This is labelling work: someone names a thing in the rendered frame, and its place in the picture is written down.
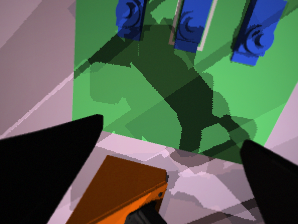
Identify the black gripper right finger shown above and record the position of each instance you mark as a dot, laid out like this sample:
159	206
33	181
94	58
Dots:
273	181

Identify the blue micro servo with brown cable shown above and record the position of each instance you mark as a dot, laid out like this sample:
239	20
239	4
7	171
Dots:
191	25

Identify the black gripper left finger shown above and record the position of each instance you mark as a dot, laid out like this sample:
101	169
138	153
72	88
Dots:
37	168

